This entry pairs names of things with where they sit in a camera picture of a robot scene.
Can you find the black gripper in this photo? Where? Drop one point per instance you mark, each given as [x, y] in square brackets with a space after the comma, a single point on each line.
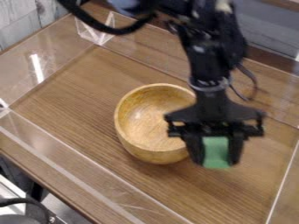
[216, 116]

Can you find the green rectangular block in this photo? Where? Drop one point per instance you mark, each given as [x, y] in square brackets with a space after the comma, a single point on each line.
[217, 151]

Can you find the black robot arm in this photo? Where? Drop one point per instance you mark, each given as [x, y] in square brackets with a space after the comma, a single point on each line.
[206, 26]

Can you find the brown wooden bowl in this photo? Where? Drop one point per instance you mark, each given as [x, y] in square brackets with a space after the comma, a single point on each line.
[142, 127]

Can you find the clear acrylic corner bracket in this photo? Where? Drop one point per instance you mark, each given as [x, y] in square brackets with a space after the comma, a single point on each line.
[98, 37]

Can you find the black metal table bracket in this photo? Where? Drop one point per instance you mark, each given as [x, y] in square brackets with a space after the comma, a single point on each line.
[37, 213]

